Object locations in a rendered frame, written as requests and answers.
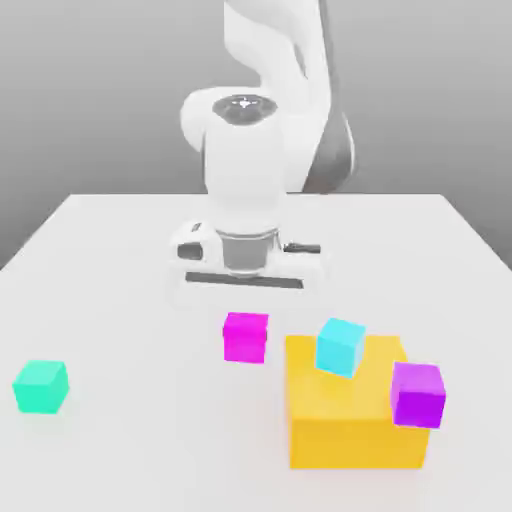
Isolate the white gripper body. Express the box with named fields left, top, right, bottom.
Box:
left=167, top=255, right=327, bottom=307

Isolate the small magenta cube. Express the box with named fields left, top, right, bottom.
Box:
left=222, top=312, right=270, bottom=366

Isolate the small cyan cube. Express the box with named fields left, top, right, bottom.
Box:
left=314, top=317, right=368, bottom=380

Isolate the small purple cube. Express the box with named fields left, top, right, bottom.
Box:
left=389, top=360, right=448, bottom=430

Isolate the small teal cube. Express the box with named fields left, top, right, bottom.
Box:
left=11, top=358, right=71, bottom=415

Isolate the large yellow box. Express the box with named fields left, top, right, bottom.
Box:
left=284, top=334, right=432, bottom=470

